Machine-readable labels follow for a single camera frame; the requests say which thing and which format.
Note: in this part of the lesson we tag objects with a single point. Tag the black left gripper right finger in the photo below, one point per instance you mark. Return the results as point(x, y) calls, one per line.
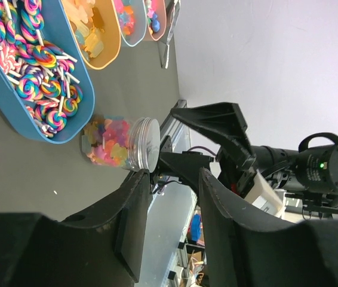
point(246, 246)

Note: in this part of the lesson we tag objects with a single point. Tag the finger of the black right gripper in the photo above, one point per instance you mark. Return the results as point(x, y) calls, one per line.
point(223, 123)
point(185, 166)

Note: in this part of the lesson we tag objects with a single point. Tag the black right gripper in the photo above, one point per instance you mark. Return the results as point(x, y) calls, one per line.
point(309, 174)

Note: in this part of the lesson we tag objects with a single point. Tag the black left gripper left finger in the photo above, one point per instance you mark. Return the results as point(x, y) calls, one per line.
point(101, 245)

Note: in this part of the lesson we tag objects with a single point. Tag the silver metal scoop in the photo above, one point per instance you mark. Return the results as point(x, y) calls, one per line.
point(172, 13)

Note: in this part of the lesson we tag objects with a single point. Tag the pink candy tray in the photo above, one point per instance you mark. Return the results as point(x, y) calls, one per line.
point(156, 19)

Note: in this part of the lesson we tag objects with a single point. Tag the light blue candy tray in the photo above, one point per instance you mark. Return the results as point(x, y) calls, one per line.
point(131, 17)

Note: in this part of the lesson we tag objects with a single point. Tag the orange candy tray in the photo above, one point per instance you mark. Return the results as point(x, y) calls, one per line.
point(95, 27)

